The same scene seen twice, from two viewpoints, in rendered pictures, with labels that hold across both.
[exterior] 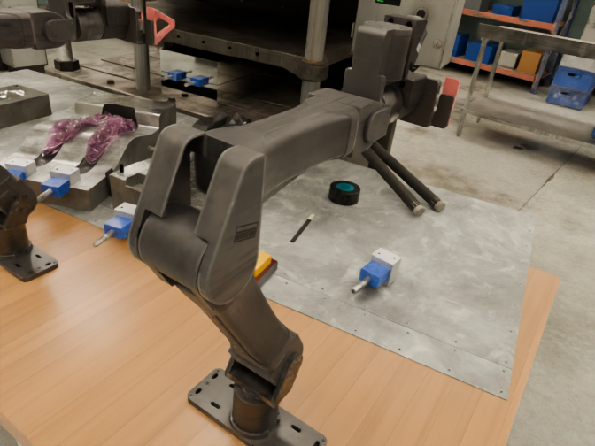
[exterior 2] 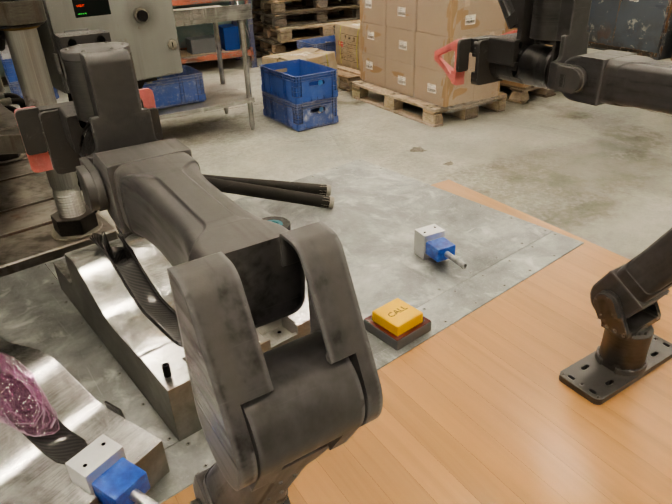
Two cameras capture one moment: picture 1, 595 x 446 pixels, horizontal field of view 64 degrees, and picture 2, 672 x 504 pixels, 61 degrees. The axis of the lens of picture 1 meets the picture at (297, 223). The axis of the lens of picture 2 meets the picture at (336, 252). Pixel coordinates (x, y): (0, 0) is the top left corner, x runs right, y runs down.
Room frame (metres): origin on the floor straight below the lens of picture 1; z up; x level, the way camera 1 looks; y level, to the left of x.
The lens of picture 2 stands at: (0.50, 0.80, 1.38)
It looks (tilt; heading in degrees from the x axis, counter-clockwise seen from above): 29 degrees down; 297
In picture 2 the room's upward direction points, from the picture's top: 2 degrees counter-clockwise
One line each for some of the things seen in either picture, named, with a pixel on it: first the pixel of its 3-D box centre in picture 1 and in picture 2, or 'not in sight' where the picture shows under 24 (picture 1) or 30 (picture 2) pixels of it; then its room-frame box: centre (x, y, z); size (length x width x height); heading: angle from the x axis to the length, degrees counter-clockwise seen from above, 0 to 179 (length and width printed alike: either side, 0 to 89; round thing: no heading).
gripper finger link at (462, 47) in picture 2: not in sight; (461, 57); (0.74, -0.12, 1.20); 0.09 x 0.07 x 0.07; 149
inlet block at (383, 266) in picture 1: (371, 276); (443, 251); (0.76, -0.16, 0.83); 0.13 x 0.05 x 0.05; 144
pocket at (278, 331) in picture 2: not in sight; (275, 335); (0.89, 0.26, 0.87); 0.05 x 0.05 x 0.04; 66
